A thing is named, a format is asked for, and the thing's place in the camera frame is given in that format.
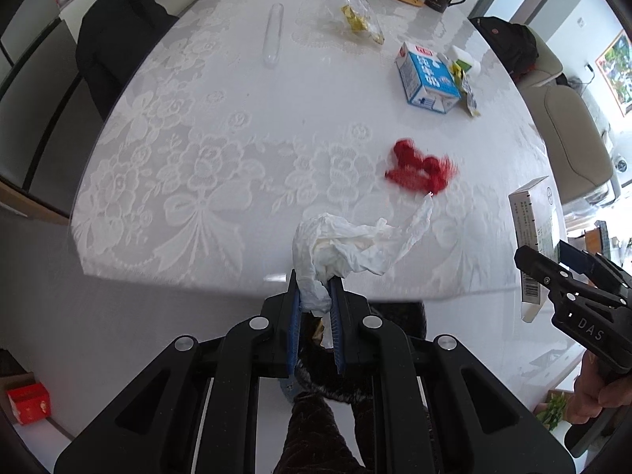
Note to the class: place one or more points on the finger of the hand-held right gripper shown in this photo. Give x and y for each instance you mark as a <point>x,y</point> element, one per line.
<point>600,269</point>
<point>540,266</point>

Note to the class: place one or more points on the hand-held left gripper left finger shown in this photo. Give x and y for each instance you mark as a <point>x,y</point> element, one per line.
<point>294,328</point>

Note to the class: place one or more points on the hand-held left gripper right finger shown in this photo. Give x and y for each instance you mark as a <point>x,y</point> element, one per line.
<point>337,328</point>

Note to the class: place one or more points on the white medicine box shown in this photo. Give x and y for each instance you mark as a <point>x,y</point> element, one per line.
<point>535,217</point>

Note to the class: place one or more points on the white tissue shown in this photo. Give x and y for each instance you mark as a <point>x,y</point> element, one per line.
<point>335,247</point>

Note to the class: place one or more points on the yellow white snack wrapper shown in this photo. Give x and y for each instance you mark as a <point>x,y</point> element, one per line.
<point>469,98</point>

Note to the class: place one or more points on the clear bag with yellow wrappers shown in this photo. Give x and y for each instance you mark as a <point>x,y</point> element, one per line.
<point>358,17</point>

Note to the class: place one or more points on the person's right hand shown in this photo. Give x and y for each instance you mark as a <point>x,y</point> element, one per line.
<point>585,397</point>

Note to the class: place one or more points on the green leafy vegetables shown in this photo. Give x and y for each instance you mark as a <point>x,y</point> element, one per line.
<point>553,410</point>

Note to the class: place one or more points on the person's patterned trousers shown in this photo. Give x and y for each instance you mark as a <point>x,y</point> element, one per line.
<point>311,434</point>

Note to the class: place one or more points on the beige dining chair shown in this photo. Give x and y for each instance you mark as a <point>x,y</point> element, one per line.
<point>545,64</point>
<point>577,148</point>
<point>177,0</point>

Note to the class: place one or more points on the red crumpled wrapper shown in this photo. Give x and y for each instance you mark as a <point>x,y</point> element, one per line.
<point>419,168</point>

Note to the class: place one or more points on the white lace tablecloth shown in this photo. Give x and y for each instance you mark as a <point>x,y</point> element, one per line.
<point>222,158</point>

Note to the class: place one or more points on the blue white milk carton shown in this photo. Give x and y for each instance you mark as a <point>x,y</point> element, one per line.
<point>424,79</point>

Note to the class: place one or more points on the small white green box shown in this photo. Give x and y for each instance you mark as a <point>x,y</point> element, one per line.
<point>466,57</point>

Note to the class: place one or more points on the black backpack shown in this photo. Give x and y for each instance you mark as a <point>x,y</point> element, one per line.
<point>508,44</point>

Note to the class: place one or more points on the red box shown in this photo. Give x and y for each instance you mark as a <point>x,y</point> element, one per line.
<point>29,405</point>

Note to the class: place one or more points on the clear plastic tube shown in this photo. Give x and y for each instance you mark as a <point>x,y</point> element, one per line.
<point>273,34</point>

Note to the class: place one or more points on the grey cabinet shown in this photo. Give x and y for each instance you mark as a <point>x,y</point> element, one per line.
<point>29,123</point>

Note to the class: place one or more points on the black jacket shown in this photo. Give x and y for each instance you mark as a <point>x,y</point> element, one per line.
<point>118,34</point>

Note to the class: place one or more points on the framed wall picture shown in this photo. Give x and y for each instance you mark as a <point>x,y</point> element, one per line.
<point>617,69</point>

